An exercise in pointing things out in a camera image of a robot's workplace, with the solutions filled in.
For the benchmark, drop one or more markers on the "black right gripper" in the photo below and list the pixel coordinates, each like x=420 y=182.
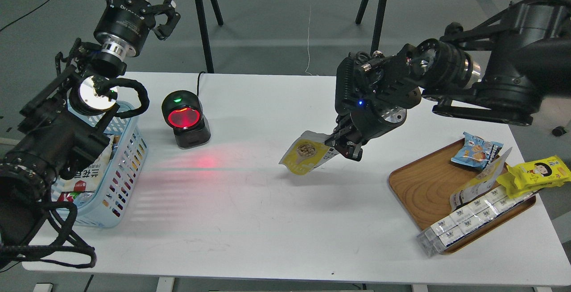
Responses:
x=372 y=97

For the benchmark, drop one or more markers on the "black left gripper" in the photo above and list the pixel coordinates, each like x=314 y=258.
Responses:
x=120 y=22

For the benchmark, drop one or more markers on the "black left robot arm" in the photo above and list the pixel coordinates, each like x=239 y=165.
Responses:
x=64 y=130

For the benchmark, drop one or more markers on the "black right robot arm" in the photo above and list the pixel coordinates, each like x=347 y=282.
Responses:
x=498 y=72

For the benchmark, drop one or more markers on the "blue cookie snack bag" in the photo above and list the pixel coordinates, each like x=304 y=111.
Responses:
x=476 y=152

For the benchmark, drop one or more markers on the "white red peanut snack bag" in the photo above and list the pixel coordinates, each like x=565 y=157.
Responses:
x=88 y=179

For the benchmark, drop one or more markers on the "light blue plastic basket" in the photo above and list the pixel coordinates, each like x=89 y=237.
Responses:
x=110 y=201

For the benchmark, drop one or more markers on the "yellow cartoon face snack bag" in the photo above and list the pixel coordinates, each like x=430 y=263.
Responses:
x=531 y=176

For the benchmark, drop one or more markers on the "red snack bag in basket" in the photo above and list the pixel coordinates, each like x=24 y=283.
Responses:
x=78 y=198

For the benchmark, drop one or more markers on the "round wooden tray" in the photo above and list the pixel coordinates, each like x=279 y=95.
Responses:
x=425 y=185

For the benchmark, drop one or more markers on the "black barcode scanner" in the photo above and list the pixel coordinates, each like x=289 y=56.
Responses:
x=183 y=112

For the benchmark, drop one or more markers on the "clear pack of white boxes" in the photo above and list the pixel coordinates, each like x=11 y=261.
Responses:
x=468 y=223

